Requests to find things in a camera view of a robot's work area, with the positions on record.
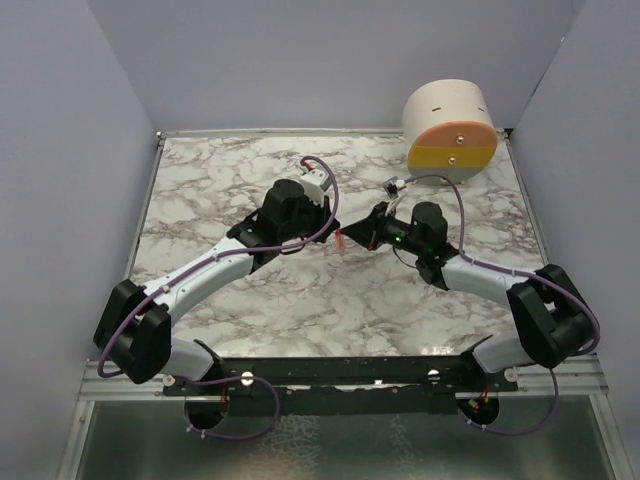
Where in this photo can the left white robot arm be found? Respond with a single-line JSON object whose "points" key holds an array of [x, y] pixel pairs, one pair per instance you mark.
{"points": [[135, 333]]}

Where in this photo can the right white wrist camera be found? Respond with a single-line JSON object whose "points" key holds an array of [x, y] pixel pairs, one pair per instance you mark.
{"points": [[393, 188]]}

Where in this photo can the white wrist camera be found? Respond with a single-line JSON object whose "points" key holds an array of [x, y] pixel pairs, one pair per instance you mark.
{"points": [[393, 188], [315, 183]]}

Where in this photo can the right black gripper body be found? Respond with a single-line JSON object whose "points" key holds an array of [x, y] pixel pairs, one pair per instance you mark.
{"points": [[397, 233]]}

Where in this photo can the round tricolour drawer cabinet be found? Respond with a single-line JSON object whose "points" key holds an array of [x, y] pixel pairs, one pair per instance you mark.
{"points": [[448, 131]]}

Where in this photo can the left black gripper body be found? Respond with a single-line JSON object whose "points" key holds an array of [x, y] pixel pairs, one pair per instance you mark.
{"points": [[311, 218]]}

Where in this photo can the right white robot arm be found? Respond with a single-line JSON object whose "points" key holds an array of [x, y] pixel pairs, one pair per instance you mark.
{"points": [[551, 319]]}

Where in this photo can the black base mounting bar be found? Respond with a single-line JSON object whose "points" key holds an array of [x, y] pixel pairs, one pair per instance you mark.
{"points": [[331, 386]]}

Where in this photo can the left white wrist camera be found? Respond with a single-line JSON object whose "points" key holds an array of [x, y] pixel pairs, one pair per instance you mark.
{"points": [[315, 183]]}

